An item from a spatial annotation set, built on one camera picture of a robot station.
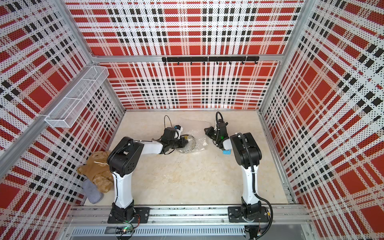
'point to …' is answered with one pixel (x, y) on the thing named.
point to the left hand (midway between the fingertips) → (189, 141)
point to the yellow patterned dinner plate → (191, 145)
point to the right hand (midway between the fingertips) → (206, 127)
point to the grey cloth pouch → (91, 192)
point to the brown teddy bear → (98, 170)
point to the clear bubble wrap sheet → (195, 131)
